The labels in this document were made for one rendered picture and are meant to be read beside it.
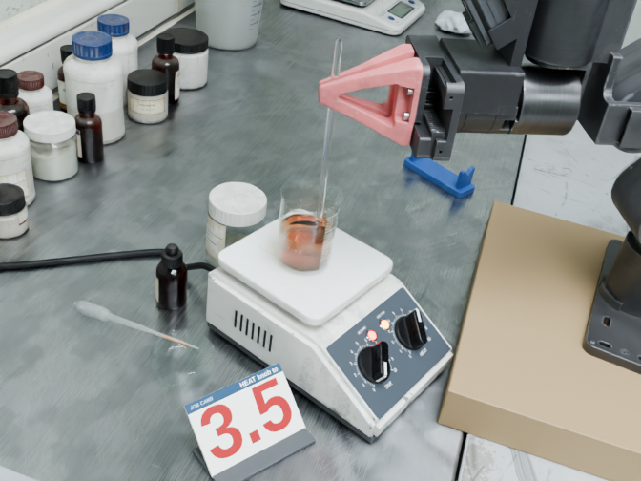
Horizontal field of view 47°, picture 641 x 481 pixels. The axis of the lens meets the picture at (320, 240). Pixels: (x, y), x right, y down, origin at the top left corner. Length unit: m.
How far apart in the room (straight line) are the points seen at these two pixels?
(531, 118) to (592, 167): 0.54
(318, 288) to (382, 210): 0.30
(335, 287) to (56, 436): 0.25
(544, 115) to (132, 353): 0.41
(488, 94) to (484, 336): 0.23
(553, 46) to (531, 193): 0.46
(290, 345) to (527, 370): 0.21
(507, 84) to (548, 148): 0.58
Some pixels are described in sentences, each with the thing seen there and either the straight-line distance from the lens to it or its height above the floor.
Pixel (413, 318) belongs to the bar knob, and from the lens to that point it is 0.65.
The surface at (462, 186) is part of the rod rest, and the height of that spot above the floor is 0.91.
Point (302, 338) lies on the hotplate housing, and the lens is 0.61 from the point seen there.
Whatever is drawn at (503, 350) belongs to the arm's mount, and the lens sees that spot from 0.69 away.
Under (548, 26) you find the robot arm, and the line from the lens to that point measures 0.58.
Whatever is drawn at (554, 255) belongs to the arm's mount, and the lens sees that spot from 0.83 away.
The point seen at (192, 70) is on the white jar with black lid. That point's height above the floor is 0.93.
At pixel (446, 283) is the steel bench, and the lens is 0.81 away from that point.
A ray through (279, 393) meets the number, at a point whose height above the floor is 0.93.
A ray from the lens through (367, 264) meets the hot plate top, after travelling 0.66.
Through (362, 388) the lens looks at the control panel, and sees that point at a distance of 0.61.
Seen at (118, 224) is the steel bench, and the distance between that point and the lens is 0.84.
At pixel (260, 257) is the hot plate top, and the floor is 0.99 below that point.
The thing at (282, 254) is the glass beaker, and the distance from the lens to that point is 0.63.
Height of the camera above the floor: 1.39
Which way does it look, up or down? 36 degrees down
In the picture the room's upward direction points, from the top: 9 degrees clockwise
